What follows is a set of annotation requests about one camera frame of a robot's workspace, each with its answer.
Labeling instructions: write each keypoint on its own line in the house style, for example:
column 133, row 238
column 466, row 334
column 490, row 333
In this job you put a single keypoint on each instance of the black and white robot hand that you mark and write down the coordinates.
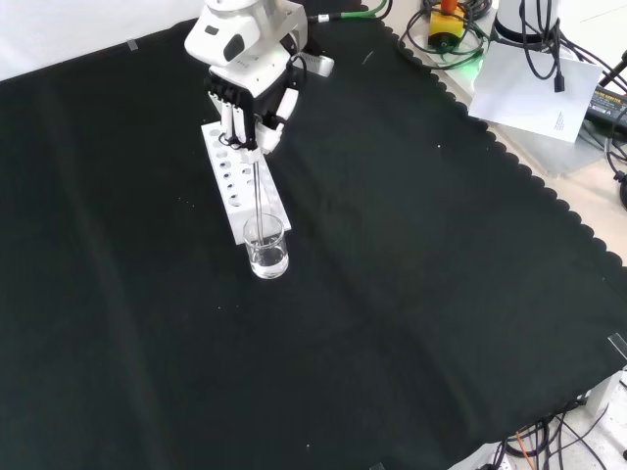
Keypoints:
column 255, row 80

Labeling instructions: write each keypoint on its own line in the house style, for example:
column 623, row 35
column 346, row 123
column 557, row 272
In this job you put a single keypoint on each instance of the clear glass rod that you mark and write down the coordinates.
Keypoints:
column 259, row 205

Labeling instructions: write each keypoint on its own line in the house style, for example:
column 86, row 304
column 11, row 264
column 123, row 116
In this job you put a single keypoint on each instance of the white test tube rack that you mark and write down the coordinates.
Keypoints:
column 227, row 191

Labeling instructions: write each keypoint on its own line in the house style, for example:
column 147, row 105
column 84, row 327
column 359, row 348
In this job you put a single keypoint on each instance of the clear glass beaker with water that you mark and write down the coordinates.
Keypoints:
column 268, row 259

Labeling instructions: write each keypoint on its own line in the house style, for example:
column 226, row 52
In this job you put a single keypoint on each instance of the clear tape piece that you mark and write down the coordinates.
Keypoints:
column 618, row 345
column 131, row 45
column 378, row 466

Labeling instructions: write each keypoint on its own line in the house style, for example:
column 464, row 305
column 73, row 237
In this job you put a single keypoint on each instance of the yellow stop button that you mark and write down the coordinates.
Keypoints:
column 446, row 24

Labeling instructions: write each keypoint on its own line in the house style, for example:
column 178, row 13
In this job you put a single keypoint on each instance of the black bench cloth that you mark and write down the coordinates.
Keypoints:
column 343, row 294

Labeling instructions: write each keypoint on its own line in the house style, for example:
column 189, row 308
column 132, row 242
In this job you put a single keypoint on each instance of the white paper sheet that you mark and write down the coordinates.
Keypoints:
column 529, row 88

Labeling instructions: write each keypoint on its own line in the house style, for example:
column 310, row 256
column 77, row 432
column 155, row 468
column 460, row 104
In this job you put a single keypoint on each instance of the black power adapter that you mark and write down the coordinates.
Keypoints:
column 607, row 108

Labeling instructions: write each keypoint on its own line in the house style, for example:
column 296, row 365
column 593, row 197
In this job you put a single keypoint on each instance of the white box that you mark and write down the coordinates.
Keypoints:
column 607, row 394

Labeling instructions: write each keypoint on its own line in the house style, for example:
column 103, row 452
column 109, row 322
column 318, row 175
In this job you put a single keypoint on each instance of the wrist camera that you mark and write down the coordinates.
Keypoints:
column 318, row 63

